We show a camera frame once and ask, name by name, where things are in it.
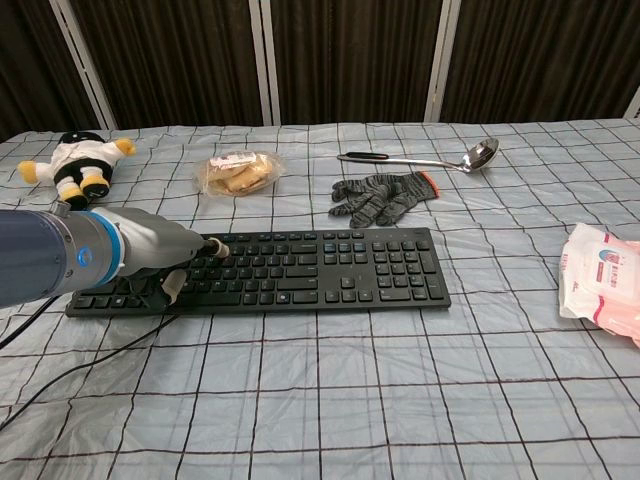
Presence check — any stainless steel ladle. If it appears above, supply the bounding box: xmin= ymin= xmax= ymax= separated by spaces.
xmin=336 ymin=136 xmax=502 ymax=175

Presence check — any thin black loose cable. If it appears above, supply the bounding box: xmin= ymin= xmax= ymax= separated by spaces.
xmin=0 ymin=296 xmax=57 ymax=348

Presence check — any pink white wet wipes pack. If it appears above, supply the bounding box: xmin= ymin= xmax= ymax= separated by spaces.
xmin=557 ymin=221 xmax=640 ymax=350

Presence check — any black keyboard cable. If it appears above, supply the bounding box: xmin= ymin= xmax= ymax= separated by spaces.
xmin=0 ymin=312 xmax=181 ymax=432

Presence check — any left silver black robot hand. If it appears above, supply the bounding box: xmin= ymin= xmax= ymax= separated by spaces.
xmin=115 ymin=207 xmax=231 ymax=308

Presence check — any grey knit work glove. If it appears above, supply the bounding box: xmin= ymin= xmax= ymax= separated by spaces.
xmin=327 ymin=170 xmax=442 ymax=231

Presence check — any black white plush doll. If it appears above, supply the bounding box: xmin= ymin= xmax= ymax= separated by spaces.
xmin=16 ymin=130 xmax=138 ymax=211

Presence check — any black computer keyboard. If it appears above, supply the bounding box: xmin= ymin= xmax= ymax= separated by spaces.
xmin=64 ymin=226 xmax=452 ymax=320

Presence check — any black pleated curtain panel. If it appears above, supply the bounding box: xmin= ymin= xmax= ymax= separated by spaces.
xmin=441 ymin=0 xmax=640 ymax=124
xmin=269 ymin=0 xmax=445 ymax=126
xmin=0 ymin=0 xmax=109 ymax=142
xmin=68 ymin=0 xmax=267 ymax=129

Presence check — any bagged bread in clear wrap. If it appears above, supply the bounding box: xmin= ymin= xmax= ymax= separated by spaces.
xmin=192 ymin=151 xmax=287 ymax=198

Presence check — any blue checkered tablecloth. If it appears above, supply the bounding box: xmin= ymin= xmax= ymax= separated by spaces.
xmin=0 ymin=116 xmax=640 ymax=480

